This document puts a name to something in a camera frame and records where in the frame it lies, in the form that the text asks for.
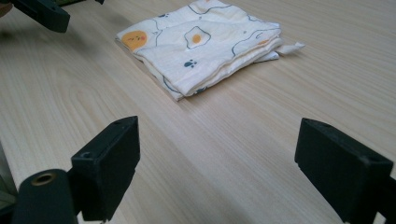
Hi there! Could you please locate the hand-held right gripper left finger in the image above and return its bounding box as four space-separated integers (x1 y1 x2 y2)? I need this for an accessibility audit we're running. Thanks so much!
67 116 141 222

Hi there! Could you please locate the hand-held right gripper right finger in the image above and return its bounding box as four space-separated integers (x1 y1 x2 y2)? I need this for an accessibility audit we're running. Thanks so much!
294 117 394 224

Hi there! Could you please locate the white egg print cloth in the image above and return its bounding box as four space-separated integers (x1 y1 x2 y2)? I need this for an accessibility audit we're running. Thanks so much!
115 0 306 102

